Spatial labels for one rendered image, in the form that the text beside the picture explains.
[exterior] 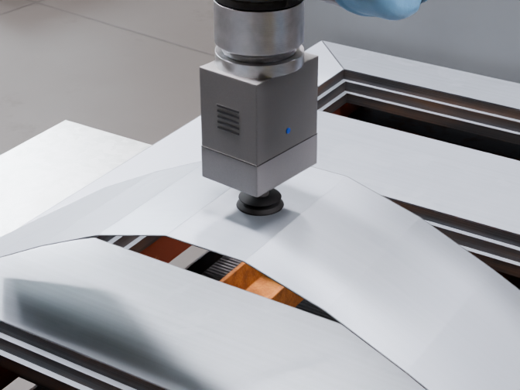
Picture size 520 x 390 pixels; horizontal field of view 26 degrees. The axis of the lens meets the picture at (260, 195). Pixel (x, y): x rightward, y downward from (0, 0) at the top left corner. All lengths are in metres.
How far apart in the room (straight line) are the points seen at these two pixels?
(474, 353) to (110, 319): 0.40
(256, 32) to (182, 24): 3.57
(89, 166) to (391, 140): 0.47
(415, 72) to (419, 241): 0.76
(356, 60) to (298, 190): 0.77
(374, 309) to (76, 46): 3.43
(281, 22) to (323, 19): 0.99
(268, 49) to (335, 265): 0.19
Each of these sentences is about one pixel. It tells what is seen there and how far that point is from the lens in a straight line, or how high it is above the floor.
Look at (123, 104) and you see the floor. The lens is 3.77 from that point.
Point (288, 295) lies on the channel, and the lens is 1.48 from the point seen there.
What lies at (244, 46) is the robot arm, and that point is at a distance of 0.91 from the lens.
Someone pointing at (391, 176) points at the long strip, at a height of 0.86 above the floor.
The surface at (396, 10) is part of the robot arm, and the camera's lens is 0.82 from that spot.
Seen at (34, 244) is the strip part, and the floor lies 0.96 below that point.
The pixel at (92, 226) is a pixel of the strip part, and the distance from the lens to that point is 1.07.
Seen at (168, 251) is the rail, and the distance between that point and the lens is 1.45.
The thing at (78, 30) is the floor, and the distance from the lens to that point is 4.45.
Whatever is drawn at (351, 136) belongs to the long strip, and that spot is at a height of 0.86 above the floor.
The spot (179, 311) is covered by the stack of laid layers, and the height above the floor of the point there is 0.86.
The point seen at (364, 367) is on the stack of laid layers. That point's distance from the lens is 1.10.
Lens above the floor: 1.53
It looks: 29 degrees down
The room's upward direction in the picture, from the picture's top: straight up
